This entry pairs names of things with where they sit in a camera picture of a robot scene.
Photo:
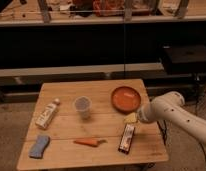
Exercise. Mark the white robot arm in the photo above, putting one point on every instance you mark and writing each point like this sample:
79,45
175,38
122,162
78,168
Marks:
169,107

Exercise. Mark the black box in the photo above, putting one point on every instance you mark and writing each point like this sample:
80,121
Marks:
184,59

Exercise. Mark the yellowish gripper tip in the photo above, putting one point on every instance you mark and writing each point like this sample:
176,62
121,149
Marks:
131,118

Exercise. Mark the orange round plate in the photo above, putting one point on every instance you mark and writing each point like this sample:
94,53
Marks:
125,99

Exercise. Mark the white bottle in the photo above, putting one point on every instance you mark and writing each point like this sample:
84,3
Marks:
46,116

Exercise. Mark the orange carrot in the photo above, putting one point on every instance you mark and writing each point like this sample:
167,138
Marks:
89,142

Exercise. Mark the long wooden shelf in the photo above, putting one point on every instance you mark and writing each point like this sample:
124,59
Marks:
91,12

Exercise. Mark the blue sponge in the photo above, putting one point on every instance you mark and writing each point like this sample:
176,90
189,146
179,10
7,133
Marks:
38,148

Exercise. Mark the wooden table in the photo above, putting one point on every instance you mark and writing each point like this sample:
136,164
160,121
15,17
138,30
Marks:
104,123

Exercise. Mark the translucent ceramic cup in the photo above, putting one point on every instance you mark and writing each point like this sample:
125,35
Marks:
82,105

